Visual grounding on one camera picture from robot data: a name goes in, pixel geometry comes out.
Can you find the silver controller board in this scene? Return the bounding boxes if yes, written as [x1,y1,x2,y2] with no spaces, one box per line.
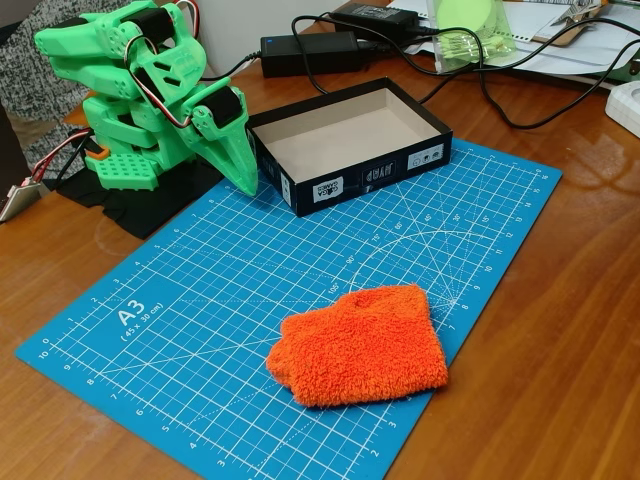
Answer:
[0,179,52,224]

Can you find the black power adapter blue LED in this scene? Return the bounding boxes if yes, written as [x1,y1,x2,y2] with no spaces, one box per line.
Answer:
[259,30,382,79]

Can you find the grey speckled fabric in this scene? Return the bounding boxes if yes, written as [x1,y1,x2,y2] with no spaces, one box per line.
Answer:
[0,0,131,174]

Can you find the clear bag with green items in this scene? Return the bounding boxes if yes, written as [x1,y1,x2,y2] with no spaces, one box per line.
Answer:
[430,0,517,75]

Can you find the blue A3 cutting mat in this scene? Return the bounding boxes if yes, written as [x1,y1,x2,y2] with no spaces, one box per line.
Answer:
[14,137,564,480]

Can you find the silver binder clip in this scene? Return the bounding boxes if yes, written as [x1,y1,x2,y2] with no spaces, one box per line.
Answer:
[551,0,610,27]

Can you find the long black cable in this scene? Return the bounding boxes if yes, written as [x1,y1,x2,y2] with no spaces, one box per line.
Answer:
[357,17,640,130]

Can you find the green plastic bracket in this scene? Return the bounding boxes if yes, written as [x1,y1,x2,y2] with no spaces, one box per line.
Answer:
[610,59,640,85]

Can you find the brown clipboard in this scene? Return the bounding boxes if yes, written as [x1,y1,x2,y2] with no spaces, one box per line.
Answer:
[531,18,609,47]

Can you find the black power cable to robot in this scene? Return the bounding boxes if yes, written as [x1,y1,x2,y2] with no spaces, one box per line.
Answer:
[199,53,264,82]

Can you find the white paper sheets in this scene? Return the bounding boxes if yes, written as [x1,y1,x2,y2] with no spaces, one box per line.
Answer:
[387,0,640,79]

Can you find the thin black looped cable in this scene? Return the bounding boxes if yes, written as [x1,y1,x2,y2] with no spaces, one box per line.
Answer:
[291,13,361,96]

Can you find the black power adapter plain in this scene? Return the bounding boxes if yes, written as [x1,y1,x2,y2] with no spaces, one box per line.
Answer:
[329,1,420,39]

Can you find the red black wire bundle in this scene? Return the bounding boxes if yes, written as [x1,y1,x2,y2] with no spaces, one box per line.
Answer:
[29,127,99,189]

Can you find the white plastic device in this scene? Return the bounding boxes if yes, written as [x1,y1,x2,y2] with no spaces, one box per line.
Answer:
[604,82,640,140]

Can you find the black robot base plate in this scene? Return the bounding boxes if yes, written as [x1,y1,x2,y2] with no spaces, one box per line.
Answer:
[56,158,225,240]

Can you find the orange fluffy cloth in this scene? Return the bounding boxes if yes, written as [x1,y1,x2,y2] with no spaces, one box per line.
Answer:
[265,283,449,409]

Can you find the black cardboard box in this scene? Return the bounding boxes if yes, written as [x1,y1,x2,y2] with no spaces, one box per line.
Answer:
[246,76,454,219]

